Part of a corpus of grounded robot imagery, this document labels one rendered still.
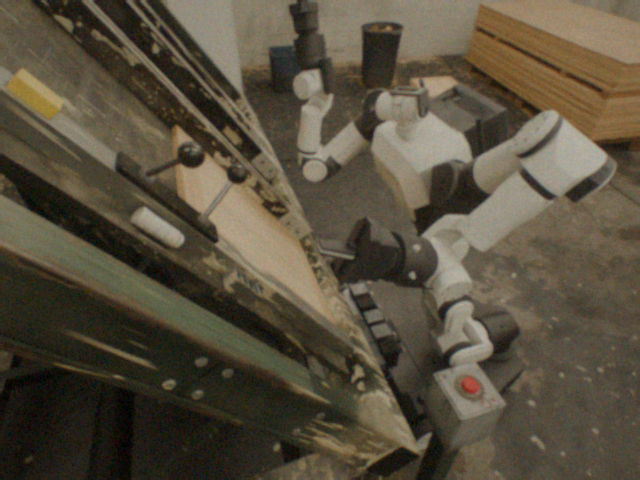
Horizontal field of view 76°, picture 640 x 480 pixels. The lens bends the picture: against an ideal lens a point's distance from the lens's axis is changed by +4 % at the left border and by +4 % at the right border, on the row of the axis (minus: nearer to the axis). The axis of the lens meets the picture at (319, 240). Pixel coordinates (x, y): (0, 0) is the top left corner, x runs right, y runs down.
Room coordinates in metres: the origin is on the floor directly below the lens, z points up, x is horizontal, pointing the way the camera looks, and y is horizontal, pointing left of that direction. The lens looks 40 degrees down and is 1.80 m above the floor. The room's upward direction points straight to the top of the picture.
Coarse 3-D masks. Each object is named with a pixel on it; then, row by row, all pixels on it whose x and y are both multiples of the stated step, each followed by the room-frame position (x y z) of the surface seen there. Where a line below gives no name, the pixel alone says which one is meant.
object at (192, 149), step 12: (180, 144) 0.50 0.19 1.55; (192, 144) 0.50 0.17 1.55; (180, 156) 0.49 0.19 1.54; (192, 156) 0.49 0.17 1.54; (204, 156) 0.50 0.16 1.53; (144, 168) 0.53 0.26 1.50; (156, 168) 0.52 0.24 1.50; (168, 168) 0.51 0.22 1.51; (192, 168) 0.49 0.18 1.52; (144, 180) 0.52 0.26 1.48
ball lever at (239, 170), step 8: (232, 168) 0.61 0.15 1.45; (240, 168) 0.61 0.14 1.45; (232, 176) 0.60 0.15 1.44; (240, 176) 0.60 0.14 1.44; (232, 184) 0.60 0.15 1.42; (224, 192) 0.59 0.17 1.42; (216, 200) 0.57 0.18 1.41; (208, 208) 0.56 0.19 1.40; (200, 216) 0.54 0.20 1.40; (208, 224) 0.54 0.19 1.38
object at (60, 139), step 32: (0, 96) 0.47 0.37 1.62; (32, 128) 0.47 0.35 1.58; (64, 128) 0.50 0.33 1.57; (64, 160) 0.48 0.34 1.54; (96, 160) 0.49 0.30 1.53; (128, 192) 0.50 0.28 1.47; (224, 256) 0.53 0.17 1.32; (288, 288) 0.61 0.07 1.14; (288, 320) 0.56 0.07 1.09; (320, 320) 0.60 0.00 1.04
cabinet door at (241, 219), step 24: (216, 168) 0.96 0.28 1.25; (192, 192) 0.69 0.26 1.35; (216, 192) 0.82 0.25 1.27; (240, 192) 0.96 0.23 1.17; (216, 216) 0.69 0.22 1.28; (240, 216) 0.81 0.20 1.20; (264, 216) 0.98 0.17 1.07; (240, 240) 0.69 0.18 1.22; (264, 240) 0.81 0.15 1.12; (288, 240) 0.98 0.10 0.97; (264, 264) 0.68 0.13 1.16; (288, 264) 0.80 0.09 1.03; (312, 288) 0.80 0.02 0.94
